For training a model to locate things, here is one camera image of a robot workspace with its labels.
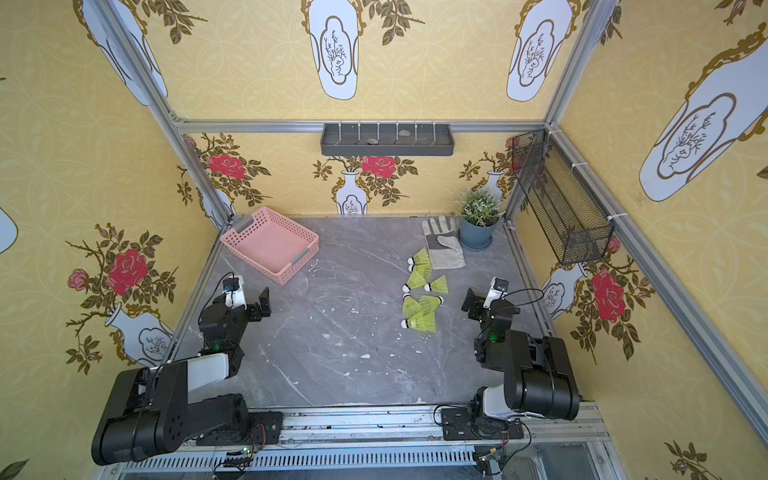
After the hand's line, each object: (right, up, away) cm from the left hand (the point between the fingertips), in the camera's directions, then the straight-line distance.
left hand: (254, 288), depth 89 cm
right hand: (+70, -1, +3) cm, 70 cm away
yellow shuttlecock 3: (+56, 0, +8) cm, 57 cm away
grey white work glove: (+60, +13, +22) cm, 66 cm away
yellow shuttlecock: (+51, +7, +15) cm, 54 cm away
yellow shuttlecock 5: (+52, -5, +2) cm, 53 cm away
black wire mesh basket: (+92, +18, -7) cm, 94 cm away
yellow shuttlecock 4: (+47, -7, +6) cm, 48 cm away
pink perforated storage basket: (-1, +12, +17) cm, 21 cm away
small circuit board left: (+3, -39, -16) cm, 43 cm away
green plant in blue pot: (+71, +24, +11) cm, 75 cm away
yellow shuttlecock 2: (+49, +2, +9) cm, 50 cm away
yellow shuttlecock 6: (+50, -9, -2) cm, 51 cm away
